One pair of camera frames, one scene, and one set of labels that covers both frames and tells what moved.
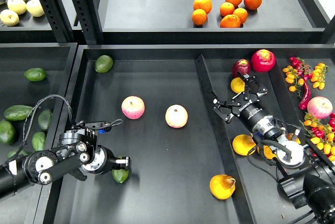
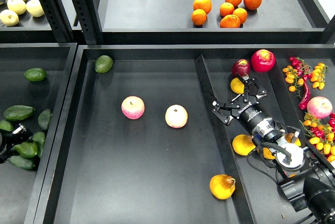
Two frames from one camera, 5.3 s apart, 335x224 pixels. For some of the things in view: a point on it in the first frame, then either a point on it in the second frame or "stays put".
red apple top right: [263, 60] stays put
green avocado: [121, 175] -> [28, 149]
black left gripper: [111, 163] -> [19, 135]
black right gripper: [250, 111] stays put
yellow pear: [222, 186] stays put
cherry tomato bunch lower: [322, 134] stays put
